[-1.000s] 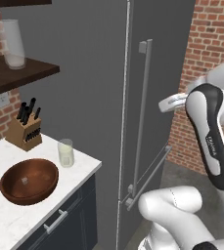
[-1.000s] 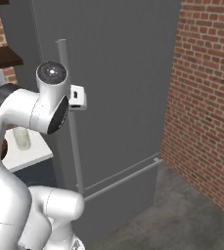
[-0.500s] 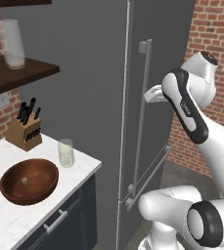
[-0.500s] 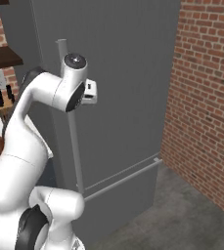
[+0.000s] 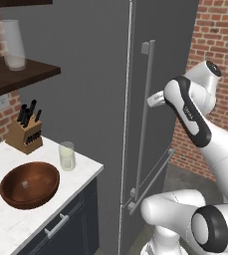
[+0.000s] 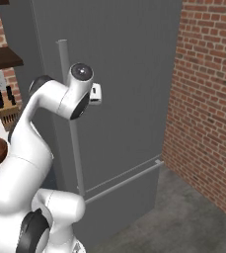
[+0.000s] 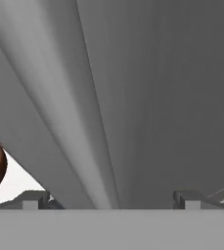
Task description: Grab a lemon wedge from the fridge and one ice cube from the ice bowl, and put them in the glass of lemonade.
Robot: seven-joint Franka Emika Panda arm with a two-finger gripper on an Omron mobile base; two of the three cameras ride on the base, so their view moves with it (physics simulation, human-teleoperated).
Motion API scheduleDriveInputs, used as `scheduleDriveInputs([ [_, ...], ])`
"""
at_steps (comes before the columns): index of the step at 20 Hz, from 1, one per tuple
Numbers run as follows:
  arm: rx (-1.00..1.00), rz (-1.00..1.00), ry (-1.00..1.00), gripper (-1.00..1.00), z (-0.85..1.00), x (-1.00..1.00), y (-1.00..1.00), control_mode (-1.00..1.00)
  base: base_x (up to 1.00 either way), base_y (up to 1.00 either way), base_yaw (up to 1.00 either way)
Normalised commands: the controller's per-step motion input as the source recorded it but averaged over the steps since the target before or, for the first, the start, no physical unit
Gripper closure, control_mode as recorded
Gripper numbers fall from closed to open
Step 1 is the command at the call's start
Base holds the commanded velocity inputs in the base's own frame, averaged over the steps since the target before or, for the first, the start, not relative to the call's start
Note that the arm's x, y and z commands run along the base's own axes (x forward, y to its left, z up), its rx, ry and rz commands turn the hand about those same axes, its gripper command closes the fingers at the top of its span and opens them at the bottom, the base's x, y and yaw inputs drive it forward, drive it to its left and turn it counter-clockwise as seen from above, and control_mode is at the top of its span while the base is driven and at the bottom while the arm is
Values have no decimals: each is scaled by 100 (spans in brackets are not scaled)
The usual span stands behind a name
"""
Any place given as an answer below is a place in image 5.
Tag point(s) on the clear ice cube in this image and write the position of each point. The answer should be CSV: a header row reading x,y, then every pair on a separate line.
x,y
25,184

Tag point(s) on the clear glass vase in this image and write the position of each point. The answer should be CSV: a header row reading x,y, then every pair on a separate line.
x,y
14,46

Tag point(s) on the dark blue cabinet drawer front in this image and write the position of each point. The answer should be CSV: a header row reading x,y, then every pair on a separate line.
x,y
75,212

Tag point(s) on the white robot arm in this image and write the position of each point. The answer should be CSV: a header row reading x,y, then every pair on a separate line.
x,y
218,156

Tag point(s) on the grey fridge drawer front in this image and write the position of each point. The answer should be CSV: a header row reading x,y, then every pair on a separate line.
x,y
127,229

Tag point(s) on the wooden knife block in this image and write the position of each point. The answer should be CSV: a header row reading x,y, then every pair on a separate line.
x,y
23,136

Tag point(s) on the glass of lemonade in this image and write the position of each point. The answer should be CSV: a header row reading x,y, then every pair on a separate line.
x,y
67,156

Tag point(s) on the dark wooden wall shelf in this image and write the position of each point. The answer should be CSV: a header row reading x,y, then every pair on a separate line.
x,y
16,74
19,2

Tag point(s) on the dark blue cabinet door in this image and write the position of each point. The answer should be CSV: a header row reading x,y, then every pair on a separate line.
x,y
87,232

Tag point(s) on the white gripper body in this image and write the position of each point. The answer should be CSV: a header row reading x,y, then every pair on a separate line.
x,y
156,99

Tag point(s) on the brown wooden bowl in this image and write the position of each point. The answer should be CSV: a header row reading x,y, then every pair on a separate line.
x,y
29,186

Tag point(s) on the grey fridge door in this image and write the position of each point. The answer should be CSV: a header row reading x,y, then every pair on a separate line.
x,y
172,40

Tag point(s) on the grey fridge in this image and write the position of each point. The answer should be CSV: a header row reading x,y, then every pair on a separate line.
x,y
85,83

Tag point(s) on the white wall outlet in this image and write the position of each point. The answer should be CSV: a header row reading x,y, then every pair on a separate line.
x,y
2,102

